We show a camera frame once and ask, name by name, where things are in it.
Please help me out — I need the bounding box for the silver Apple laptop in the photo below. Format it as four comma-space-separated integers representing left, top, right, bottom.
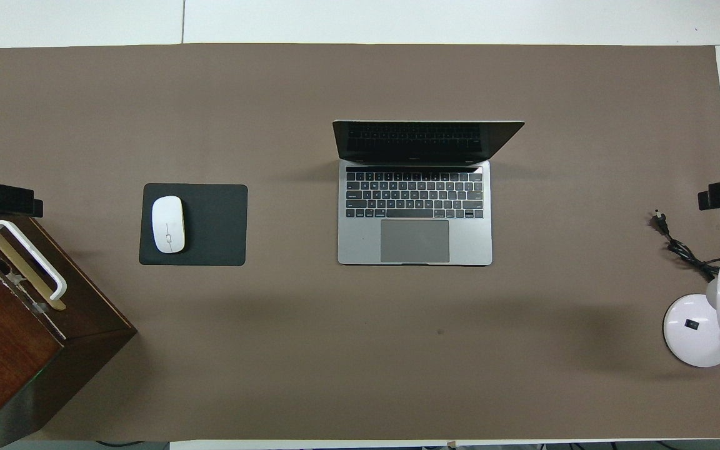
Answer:
332, 120, 526, 267

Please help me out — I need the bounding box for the white desk lamp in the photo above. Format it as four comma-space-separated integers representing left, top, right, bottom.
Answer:
663, 258, 720, 368

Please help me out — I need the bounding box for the dark wooden box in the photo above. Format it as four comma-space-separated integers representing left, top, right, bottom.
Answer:
0, 212, 139, 450

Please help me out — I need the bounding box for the white computer mouse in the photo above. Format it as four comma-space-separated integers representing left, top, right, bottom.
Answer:
151, 196, 186, 254

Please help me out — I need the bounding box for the black mouse pad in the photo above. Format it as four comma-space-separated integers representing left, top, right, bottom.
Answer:
139, 183, 249, 267

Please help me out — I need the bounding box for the brown table mat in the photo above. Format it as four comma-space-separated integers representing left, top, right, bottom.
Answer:
0, 43, 720, 441

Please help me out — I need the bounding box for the white box handle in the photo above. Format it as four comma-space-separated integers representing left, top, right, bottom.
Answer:
0, 219, 68, 301

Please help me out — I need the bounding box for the black lamp power cable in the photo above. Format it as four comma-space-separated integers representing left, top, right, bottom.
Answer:
651, 211, 720, 282

